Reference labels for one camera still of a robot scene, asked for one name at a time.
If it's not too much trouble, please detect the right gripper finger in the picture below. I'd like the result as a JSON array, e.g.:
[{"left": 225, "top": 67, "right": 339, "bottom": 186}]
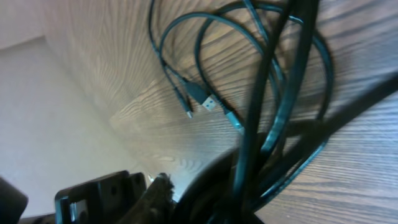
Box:
[{"left": 117, "top": 173, "right": 174, "bottom": 224}]

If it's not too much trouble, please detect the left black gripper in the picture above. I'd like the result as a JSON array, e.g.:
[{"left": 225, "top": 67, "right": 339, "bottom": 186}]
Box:
[{"left": 19, "top": 170, "right": 146, "bottom": 224}]

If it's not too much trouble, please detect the black usb cable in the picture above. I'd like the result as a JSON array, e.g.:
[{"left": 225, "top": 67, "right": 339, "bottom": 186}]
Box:
[{"left": 147, "top": 0, "right": 398, "bottom": 224}]

